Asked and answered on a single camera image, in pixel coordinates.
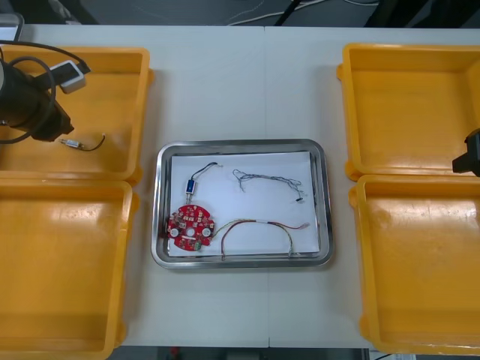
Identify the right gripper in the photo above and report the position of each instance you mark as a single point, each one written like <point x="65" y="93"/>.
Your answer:
<point x="474" y="142"/>

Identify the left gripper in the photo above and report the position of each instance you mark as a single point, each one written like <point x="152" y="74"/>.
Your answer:
<point x="56" y="123"/>

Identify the silver metal solenoid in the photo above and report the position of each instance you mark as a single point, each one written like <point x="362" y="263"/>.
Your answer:
<point x="73" y="143"/>

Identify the blue label metal solenoid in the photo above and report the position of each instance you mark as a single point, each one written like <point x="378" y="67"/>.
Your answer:
<point x="190" y="185"/>

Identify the round red circuit board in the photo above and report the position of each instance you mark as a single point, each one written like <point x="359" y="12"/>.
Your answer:
<point x="187" y="225"/>

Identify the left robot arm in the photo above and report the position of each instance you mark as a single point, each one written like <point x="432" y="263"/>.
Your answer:
<point x="18" y="97"/>

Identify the yellow-orange plastic bin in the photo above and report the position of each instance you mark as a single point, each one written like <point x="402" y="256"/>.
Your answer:
<point x="63" y="262"/>
<point x="112" y="112"/>
<point x="408" y="112"/>
<point x="423" y="262"/>

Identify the small steel tray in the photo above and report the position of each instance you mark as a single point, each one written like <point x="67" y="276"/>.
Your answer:
<point x="9" y="28"/>

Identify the white paper sheet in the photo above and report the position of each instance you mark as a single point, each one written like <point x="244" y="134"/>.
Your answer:
<point x="262" y="210"/>

